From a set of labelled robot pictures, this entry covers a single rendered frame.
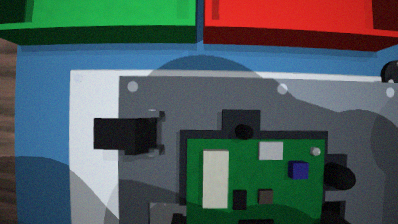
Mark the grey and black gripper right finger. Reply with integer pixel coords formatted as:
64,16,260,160
320,211,350,224

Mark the red bin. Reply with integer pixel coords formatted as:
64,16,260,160
203,0,398,52

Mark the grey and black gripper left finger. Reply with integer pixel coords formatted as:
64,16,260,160
171,213,187,224

